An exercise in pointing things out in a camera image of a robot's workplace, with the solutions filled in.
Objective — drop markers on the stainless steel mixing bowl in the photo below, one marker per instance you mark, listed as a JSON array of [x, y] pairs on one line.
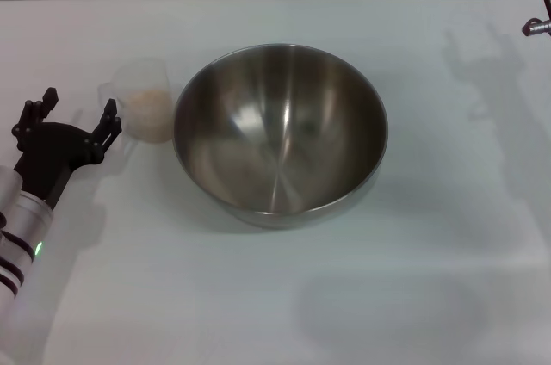
[[280, 137]]

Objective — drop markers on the white rice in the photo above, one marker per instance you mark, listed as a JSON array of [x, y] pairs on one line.
[[148, 115]]

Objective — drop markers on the clear plastic measuring cup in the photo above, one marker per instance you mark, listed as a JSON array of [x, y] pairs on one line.
[[142, 72]]

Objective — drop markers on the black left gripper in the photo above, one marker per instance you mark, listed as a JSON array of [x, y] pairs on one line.
[[51, 150]]

